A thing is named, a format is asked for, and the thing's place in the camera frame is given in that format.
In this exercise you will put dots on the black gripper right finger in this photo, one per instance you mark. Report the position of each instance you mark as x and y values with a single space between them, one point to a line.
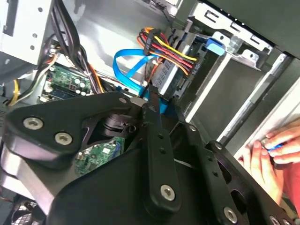
211 168

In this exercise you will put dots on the bare person hand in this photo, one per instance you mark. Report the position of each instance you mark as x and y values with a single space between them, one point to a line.
260 164
290 140

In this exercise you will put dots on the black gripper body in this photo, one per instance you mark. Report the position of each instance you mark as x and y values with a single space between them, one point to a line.
112 192

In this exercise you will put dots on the hard disk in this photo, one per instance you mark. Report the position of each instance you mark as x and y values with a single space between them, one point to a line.
167 75

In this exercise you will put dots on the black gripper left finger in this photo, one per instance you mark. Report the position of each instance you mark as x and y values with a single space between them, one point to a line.
70 117

